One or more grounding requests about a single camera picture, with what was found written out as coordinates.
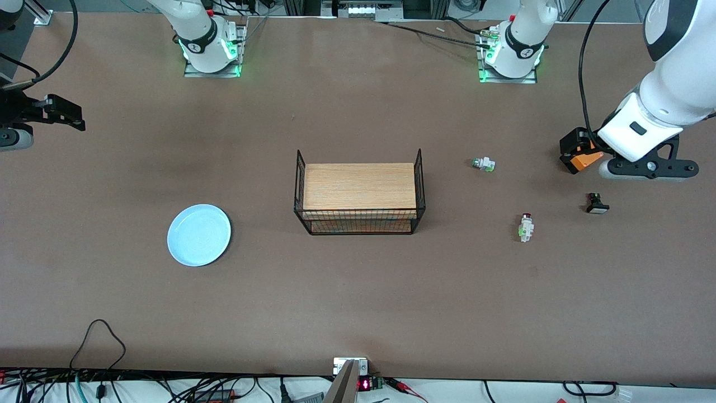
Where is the light blue plate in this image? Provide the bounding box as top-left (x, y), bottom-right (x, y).
top-left (167, 204), bottom-right (232, 267)

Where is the orange button box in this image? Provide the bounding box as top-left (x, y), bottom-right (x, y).
top-left (566, 147), bottom-right (605, 175)

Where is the white power strip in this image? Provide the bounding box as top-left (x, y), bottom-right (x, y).
top-left (322, 0), bottom-right (403, 20)

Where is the red and black probe lead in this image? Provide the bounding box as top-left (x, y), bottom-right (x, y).
top-left (386, 378), bottom-right (428, 403)

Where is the grey metal bar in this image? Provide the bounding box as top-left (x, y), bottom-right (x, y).
top-left (323, 359), bottom-right (360, 403)

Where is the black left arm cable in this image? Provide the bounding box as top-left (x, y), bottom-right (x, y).
top-left (578, 0), bottom-right (613, 142)

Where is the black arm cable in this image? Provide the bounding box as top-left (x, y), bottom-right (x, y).
top-left (578, 0), bottom-right (613, 142)
top-left (0, 0), bottom-right (79, 90)

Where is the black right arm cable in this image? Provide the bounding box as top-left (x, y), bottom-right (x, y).
top-left (0, 0), bottom-right (79, 90)

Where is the aluminium extrusion post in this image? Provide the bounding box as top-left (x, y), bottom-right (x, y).
top-left (22, 0), bottom-right (54, 26)

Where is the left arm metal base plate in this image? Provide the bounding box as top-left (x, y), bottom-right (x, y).
top-left (477, 28), bottom-right (539, 85)

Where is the black cable on table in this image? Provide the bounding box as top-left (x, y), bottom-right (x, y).
top-left (375, 21), bottom-right (493, 46)

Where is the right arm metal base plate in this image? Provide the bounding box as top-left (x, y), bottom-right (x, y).
top-left (183, 22), bottom-right (248, 78)

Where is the thin black looped cable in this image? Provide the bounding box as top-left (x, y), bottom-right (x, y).
top-left (70, 319), bottom-right (126, 371)

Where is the black wire rack wooden shelf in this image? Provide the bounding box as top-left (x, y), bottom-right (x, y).
top-left (294, 148), bottom-right (426, 236)

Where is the black coiled cable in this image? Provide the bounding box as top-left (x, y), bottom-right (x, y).
top-left (562, 381), bottom-right (619, 398)

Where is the small white bracket plate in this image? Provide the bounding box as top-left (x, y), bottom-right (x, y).
top-left (333, 357), bottom-right (369, 376)

